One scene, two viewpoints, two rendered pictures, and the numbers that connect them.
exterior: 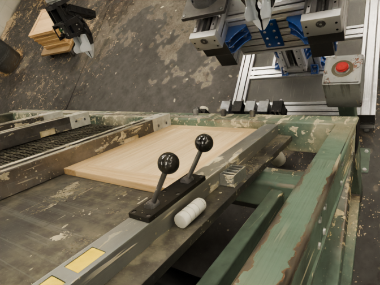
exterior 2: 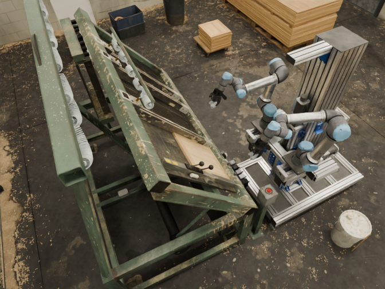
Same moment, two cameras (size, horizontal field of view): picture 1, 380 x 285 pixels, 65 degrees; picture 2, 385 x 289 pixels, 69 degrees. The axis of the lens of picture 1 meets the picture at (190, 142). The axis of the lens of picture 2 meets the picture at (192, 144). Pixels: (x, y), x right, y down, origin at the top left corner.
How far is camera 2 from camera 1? 1.49 m
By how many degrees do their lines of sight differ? 3
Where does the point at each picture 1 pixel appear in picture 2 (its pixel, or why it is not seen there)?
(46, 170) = (170, 128)
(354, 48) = (302, 196)
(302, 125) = (241, 192)
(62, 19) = (215, 94)
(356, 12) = (320, 186)
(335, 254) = (209, 230)
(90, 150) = (183, 133)
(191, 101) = (228, 141)
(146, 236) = (184, 170)
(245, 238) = not seen: hidden behind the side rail
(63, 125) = (177, 106)
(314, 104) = not seen: hidden behind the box
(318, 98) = not seen: hidden behind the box
